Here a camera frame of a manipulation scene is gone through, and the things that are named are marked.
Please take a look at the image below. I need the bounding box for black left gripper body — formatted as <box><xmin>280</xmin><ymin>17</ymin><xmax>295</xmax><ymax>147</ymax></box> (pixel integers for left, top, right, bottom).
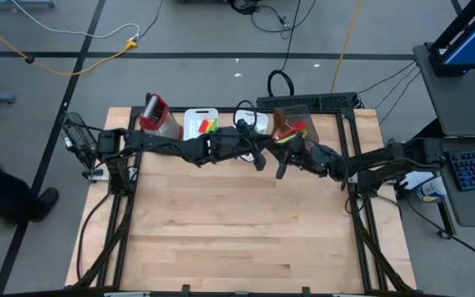
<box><xmin>210</xmin><ymin>119</ymin><xmax>268</xmax><ymax>172</ymax></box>

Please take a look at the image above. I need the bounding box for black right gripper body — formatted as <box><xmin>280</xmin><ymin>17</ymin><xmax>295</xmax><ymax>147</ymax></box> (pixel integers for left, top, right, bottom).
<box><xmin>276</xmin><ymin>132</ymin><xmax>341</xmax><ymax>179</ymax></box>

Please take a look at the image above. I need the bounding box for red silicone spoon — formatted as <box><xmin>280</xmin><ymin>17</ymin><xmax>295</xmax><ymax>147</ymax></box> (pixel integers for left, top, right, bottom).
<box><xmin>273</xmin><ymin>120</ymin><xmax>308</xmax><ymax>142</ymax></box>

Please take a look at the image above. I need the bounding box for white plastic bin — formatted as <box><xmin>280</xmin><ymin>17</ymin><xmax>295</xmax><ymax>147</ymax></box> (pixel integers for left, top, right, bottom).
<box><xmin>234</xmin><ymin>109</ymin><xmax>270</xmax><ymax>137</ymax></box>
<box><xmin>182</xmin><ymin>107</ymin><xmax>221</xmax><ymax>142</ymax></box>

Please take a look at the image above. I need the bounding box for grey plastic bin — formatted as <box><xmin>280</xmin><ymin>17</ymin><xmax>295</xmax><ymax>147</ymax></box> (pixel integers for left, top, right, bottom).
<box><xmin>273</xmin><ymin>104</ymin><xmax>320</xmax><ymax>145</ymax></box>

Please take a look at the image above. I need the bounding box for black perforated metal box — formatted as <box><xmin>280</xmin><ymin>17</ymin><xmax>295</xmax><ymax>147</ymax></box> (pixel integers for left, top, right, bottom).
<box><xmin>256</xmin><ymin>92</ymin><xmax>363</xmax><ymax>111</ymax></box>

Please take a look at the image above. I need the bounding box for white paper sheet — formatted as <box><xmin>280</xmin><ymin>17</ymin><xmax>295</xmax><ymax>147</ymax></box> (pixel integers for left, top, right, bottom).
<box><xmin>400</xmin><ymin>168</ymin><xmax>435</xmax><ymax>191</ymax></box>

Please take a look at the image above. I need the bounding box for white bottle blue yellow label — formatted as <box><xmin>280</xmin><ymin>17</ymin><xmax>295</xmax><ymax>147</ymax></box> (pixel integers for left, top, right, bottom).
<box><xmin>416</xmin><ymin>176</ymin><xmax>448</xmax><ymax>204</ymax></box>

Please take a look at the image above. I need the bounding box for person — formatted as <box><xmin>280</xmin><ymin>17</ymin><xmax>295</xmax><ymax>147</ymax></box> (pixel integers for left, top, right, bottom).
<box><xmin>0</xmin><ymin>152</ymin><xmax>60</xmax><ymax>227</ymax></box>

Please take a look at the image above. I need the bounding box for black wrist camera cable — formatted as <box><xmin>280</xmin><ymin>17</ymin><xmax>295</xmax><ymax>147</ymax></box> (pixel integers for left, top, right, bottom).
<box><xmin>233</xmin><ymin>99</ymin><xmax>259</xmax><ymax>130</ymax></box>

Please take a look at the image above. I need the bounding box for coiled black cable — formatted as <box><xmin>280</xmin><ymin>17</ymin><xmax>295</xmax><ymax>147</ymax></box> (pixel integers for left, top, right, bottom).
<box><xmin>266</xmin><ymin>69</ymin><xmax>295</xmax><ymax>98</ymax></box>

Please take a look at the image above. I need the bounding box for yellow floor cable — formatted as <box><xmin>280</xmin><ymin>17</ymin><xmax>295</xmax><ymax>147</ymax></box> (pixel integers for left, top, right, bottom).
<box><xmin>330</xmin><ymin>0</ymin><xmax>364</xmax><ymax>94</ymax></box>
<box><xmin>0</xmin><ymin>12</ymin><xmax>139</xmax><ymax>78</ymax></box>

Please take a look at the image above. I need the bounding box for black floor cable bundle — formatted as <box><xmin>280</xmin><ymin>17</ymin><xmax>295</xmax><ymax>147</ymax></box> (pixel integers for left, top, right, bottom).
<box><xmin>228</xmin><ymin>0</ymin><xmax>304</xmax><ymax>40</ymax></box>

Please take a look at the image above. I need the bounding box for black wire mesh basket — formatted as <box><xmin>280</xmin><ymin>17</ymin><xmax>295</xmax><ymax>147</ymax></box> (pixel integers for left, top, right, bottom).
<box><xmin>59</xmin><ymin>111</ymin><xmax>101</xmax><ymax>172</ymax></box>

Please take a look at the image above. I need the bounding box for white floor cable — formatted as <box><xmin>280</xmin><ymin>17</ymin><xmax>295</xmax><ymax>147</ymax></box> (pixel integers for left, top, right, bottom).
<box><xmin>10</xmin><ymin>0</ymin><xmax>142</xmax><ymax>41</ymax></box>

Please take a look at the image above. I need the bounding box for thick black cable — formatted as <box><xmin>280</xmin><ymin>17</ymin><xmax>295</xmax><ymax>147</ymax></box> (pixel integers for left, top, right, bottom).
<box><xmin>75</xmin><ymin>191</ymin><xmax>113</xmax><ymax>282</ymax></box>

